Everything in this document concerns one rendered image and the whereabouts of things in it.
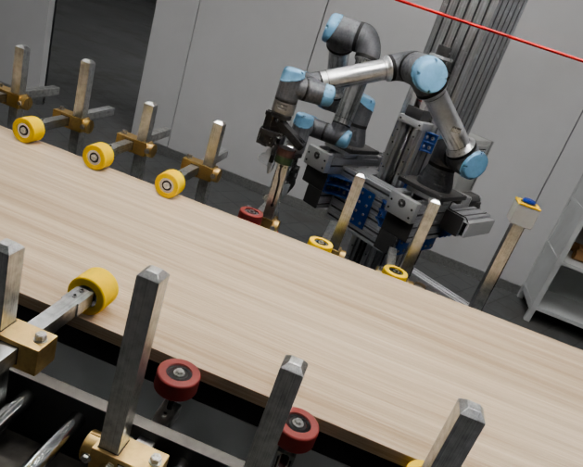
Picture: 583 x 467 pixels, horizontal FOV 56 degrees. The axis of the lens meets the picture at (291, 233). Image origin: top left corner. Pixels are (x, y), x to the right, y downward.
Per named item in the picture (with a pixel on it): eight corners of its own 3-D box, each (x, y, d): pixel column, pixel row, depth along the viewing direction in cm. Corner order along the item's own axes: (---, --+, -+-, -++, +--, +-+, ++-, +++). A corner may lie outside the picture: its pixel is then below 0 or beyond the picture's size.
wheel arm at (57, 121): (106, 112, 220) (107, 104, 219) (114, 115, 220) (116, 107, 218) (22, 131, 174) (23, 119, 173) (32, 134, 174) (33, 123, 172)
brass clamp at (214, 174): (185, 167, 193) (188, 154, 191) (221, 181, 191) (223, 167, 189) (178, 171, 187) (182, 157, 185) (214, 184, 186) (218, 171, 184)
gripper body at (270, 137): (260, 140, 192) (271, 107, 188) (284, 148, 191) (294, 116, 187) (255, 144, 185) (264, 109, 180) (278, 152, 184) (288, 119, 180)
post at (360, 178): (311, 293, 196) (357, 170, 178) (321, 296, 195) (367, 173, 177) (310, 296, 193) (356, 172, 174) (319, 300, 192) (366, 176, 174)
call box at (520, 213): (504, 218, 174) (515, 195, 171) (525, 225, 173) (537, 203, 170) (507, 224, 167) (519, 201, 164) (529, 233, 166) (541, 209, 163)
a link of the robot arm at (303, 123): (318, 117, 214) (312, 119, 206) (309, 143, 218) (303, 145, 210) (299, 109, 215) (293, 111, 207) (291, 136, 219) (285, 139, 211)
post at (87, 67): (67, 184, 204) (87, 57, 186) (75, 188, 204) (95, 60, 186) (61, 187, 201) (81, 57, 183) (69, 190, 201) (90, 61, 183)
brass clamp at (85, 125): (60, 119, 198) (62, 107, 196) (94, 132, 196) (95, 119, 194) (50, 122, 192) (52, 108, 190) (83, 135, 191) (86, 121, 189)
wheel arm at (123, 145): (162, 133, 218) (164, 124, 216) (170, 136, 217) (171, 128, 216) (92, 157, 172) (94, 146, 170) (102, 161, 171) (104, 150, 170)
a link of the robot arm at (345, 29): (342, 121, 257) (357, 36, 207) (313, 111, 259) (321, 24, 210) (351, 103, 262) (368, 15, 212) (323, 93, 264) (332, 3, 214)
